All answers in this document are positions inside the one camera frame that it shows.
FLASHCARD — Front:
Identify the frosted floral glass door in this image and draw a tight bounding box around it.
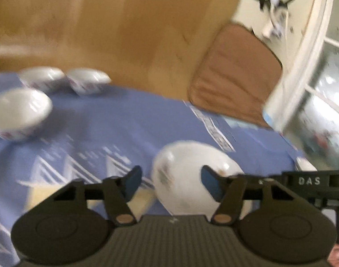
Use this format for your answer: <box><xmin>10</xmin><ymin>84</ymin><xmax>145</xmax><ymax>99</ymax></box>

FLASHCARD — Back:
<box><xmin>284</xmin><ymin>26</ymin><xmax>339</xmax><ymax>170</ymax></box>

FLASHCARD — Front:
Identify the white floral bowl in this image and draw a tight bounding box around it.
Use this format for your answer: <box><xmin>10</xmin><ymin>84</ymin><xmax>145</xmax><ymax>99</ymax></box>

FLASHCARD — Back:
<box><xmin>17</xmin><ymin>66</ymin><xmax>66</xmax><ymax>93</ymax></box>
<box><xmin>0</xmin><ymin>87</ymin><xmax>53</xmax><ymax>141</ymax></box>
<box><xmin>66</xmin><ymin>68</ymin><xmax>112</xmax><ymax>95</ymax></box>

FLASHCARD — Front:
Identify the white power strip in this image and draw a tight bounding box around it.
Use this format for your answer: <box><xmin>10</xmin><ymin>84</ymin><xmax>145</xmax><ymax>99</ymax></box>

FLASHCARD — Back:
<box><xmin>242</xmin><ymin>0</ymin><xmax>296</xmax><ymax>38</ymax></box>

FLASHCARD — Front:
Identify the blue printed tablecloth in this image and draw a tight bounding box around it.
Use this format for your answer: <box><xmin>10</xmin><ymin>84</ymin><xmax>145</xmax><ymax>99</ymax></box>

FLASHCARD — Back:
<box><xmin>0</xmin><ymin>86</ymin><xmax>302</xmax><ymax>266</ymax></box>

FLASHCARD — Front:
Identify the brown seat cushion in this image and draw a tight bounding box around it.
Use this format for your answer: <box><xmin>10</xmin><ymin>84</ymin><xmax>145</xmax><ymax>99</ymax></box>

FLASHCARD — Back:
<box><xmin>188</xmin><ymin>23</ymin><xmax>283</xmax><ymax>128</ymax></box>

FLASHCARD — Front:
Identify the white floral deep plate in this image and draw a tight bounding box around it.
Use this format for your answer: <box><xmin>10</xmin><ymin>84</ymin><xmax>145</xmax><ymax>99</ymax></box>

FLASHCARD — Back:
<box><xmin>151</xmin><ymin>140</ymin><xmax>244</xmax><ymax>218</ymax></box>

